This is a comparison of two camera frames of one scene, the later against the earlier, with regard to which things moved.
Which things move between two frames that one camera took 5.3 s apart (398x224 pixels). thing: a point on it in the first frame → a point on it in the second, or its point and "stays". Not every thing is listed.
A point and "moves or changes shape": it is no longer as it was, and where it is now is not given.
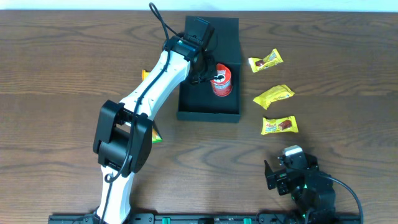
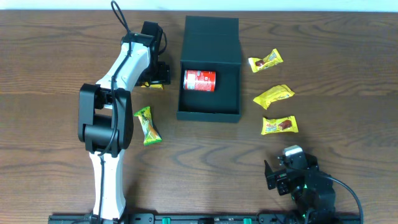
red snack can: (222, 84) moves or changes shape
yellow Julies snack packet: (274, 93) stays
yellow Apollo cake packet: (287, 124) stays
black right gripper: (280, 179) stays
